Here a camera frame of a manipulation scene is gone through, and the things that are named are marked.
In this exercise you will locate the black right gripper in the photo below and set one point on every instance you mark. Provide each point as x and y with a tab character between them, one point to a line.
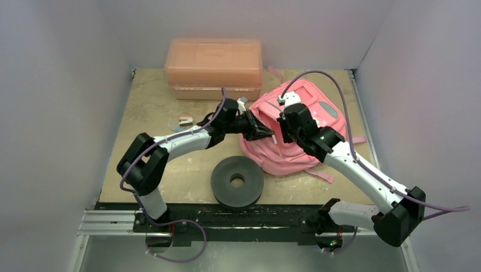
284	130

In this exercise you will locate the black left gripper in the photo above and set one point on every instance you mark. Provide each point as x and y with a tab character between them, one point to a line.
256	130

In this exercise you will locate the pink student backpack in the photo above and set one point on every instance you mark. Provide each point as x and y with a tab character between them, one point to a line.
281	153

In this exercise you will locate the blue highlighter marker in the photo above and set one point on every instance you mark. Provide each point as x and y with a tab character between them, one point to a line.
178	129

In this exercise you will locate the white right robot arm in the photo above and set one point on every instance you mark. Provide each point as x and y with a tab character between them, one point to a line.
396	210

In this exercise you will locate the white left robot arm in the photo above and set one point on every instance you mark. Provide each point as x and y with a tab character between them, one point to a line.
143	164

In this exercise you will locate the translucent orange plastic box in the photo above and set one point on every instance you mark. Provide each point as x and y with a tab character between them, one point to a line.
197	69

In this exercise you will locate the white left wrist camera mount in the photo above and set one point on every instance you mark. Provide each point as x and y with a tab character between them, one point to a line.
242	104

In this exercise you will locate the aluminium rail base frame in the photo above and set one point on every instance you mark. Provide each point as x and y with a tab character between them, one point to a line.
207	237

